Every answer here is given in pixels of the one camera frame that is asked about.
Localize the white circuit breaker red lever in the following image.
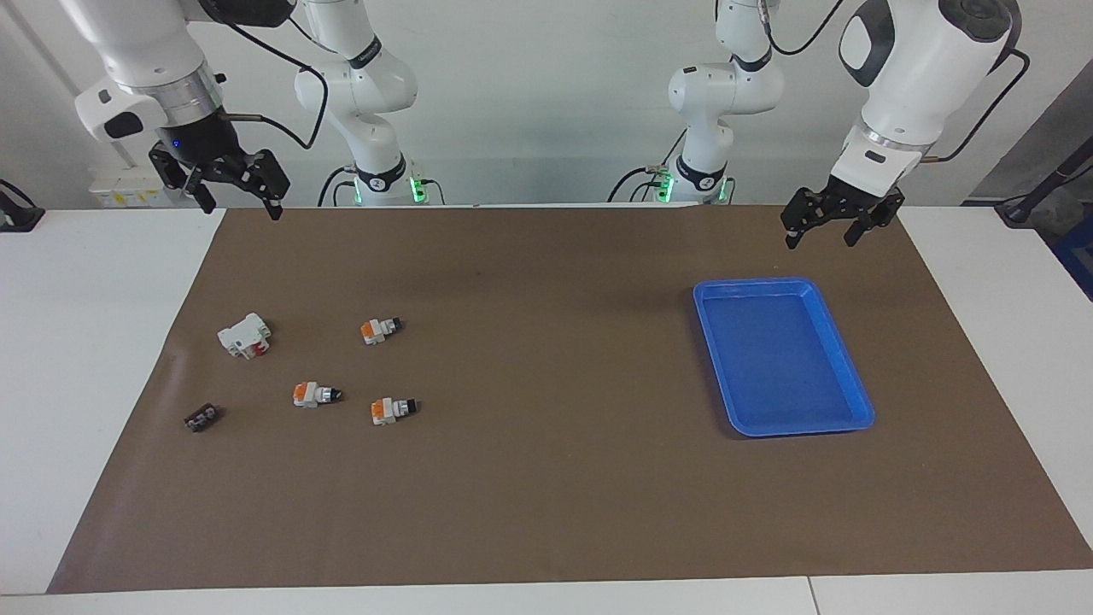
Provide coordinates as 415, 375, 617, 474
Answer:
217, 313, 273, 360

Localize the brown table mat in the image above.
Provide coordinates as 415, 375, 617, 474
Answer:
47, 203, 1093, 595

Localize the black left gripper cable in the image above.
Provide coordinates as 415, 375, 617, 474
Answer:
926, 47, 1032, 163

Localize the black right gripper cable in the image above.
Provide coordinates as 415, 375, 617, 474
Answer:
224, 19, 330, 151

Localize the black left base cable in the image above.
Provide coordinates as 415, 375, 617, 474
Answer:
608, 165, 675, 203

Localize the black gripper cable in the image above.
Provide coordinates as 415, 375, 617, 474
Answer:
224, 19, 330, 151
926, 47, 1032, 163

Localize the black stand pole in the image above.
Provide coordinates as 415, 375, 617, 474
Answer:
995, 137, 1093, 227

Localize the black arm joint cable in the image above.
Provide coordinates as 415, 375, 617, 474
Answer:
764, 0, 846, 56

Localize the black right base cable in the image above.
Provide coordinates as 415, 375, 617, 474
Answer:
318, 167, 355, 208

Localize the white wall power box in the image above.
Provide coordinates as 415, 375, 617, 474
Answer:
90, 167, 184, 208

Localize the black base cable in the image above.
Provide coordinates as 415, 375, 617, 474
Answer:
318, 167, 355, 208
608, 165, 675, 203

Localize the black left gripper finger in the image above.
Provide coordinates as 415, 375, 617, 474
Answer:
844, 192, 906, 249
781, 188, 842, 250

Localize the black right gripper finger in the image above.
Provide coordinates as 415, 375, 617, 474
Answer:
224, 150, 291, 221
149, 145, 216, 214

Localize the blue crate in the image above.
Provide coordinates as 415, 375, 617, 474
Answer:
1052, 214, 1093, 300

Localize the blue plastic tray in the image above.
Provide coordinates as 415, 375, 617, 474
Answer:
693, 277, 876, 438

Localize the black clamp device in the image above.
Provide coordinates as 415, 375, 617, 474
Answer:
0, 179, 45, 233

